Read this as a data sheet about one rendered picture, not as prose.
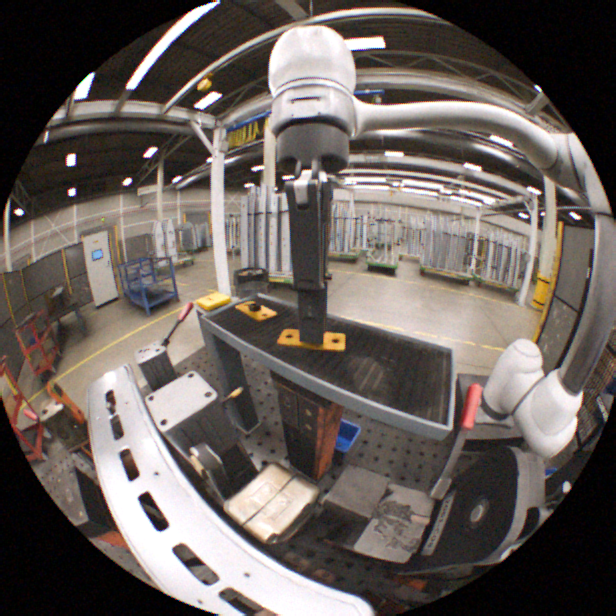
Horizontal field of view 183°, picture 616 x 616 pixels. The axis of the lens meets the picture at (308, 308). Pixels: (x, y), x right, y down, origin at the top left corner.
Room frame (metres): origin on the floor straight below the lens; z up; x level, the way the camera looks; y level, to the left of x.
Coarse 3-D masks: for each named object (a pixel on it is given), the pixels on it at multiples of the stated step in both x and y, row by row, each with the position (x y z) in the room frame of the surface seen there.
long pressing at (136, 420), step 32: (96, 384) 0.17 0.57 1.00; (128, 384) 0.21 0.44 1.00; (96, 416) 0.08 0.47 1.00; (128, 416) 0.13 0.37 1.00; (96, 448) 0.01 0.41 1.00; (128, 448) 0.06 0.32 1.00; (160, 448) 0.09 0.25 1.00; (128, 480) 0.00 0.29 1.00; (160, 480) 0.03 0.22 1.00; (128, 512) -0.06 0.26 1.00; (192, 512) 0.00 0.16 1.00; (128, 544) -0.12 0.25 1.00; (160, 544) -0.08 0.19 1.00; (192, 544) -0.05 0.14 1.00; (224, 544) -0.03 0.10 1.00; (256, 544) -0.02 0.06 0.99; (160, 576) -0.14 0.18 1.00; (192, 576) -0.11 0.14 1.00; (224, 576) -0.09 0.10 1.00; (256, 576) -0.08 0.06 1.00; (288, 576) -0.07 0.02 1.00; (224, 608) -0.15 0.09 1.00; (288, 608) -0.13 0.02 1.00; (320, 608) -0.13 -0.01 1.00; (352, 608) -0.13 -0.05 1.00
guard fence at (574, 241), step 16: (560, 224) 1.03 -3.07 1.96; (576, 224) 0.71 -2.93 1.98; (560, 240) 1.01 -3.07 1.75; (576, 240) 0.70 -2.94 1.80; (592, 240) 0.43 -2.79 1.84; (560, 256) 0.98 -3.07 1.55; (576, 256) 0.68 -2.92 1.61; (560, 272) 0.94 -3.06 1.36; (576, 272) 0.64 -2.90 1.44; (560, 288) 0.87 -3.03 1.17; (576, 288) 0.58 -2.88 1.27; (560, 304) 0.79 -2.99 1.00; (576, 304) 0.52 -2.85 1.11; (544, 320) 1.00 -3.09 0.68; (560, 320) 0.70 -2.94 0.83; (544, 336) 0.88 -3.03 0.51; (560, 336) 0.60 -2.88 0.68; (544, 352) 0.75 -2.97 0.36; (560, 352) 0.48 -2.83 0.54; (544, 368) 0.61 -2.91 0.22
